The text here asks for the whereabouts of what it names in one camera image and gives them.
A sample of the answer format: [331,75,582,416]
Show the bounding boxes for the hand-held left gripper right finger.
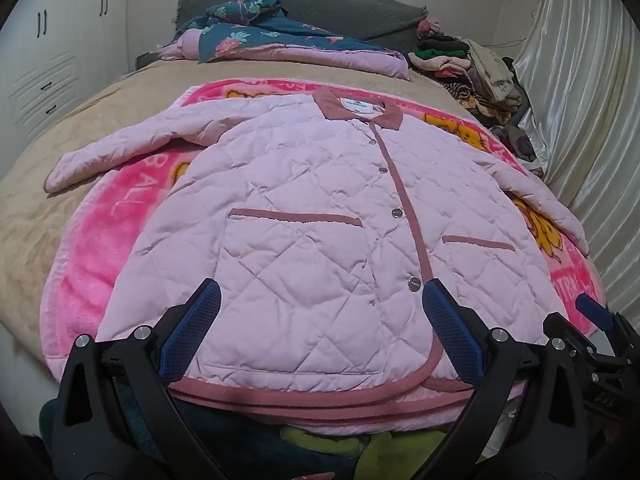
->
[414,279,587,480]

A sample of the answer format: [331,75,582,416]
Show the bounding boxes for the pink printed blanket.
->
[42,77,608,436]

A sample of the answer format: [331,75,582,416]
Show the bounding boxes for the white wardrobe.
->
[0,0,133,147]

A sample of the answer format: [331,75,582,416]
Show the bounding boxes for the white satin curtain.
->
[510,0,640,311]

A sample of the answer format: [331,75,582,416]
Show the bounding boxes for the pile of folded clothes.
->
[407,17,551,177]

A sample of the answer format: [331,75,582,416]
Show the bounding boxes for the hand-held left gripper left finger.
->
[54,278,227,480]

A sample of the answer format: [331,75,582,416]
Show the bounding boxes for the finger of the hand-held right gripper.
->
[543,312,586,356]
[575,294,640,361]

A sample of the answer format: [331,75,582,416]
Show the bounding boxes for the person's teal green clothing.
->
[40,395,501,480]

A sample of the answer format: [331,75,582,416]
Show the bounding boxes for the grey headboard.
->
[175,0,427,55]

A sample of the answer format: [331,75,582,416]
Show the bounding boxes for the pink quilted jacket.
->
[44,86,591,433]

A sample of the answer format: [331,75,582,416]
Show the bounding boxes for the blue floral quilt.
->
[160,0,412,81]

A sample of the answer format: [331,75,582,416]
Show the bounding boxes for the beige bedspread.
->
[0,52,506,366]

